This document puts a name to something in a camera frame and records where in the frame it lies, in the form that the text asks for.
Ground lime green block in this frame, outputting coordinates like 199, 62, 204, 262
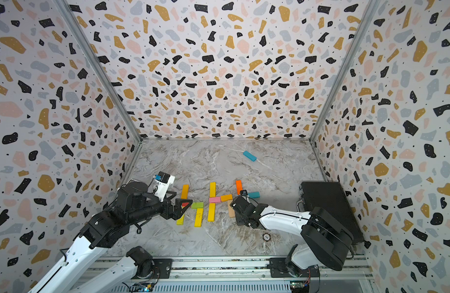
191, 202, 204, 209

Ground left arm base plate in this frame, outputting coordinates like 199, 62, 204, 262
135, 258, 173, 280

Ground teal long block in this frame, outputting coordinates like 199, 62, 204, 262
243, 151, 257, 162

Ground orange-yellow long block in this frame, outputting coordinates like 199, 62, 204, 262
180, 184, 189, 199

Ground yellow long block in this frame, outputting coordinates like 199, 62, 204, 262
207, 203, 216, 222

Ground amber block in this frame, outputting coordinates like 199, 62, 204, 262
221, 194, 233, 202

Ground aluminium front rail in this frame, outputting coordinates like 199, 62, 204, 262
77, 256, 378, 293

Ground pink block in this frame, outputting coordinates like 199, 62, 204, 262
209, 197, 222, 204

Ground round table grommet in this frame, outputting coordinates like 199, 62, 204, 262
263, 233, 271, 242

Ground natural wood long block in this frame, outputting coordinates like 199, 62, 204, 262
228, 203, 235, 218

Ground teal small block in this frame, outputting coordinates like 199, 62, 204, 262
248, 192, 260, 199

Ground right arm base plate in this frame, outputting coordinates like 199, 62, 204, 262
266, 258, 320, 278

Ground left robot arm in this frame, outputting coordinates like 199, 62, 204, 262
30, 180, 193, 293

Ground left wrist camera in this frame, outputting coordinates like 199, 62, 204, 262
154, 172, 176, 202

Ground orange block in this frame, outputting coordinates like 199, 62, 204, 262
235, 180, 243, 195

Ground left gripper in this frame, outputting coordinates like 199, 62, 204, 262
128, 189, 193, 227

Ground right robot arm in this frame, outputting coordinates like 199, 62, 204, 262
230, 196, 353, 277

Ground black carrying case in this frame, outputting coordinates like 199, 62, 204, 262
299, 181, 364, 245

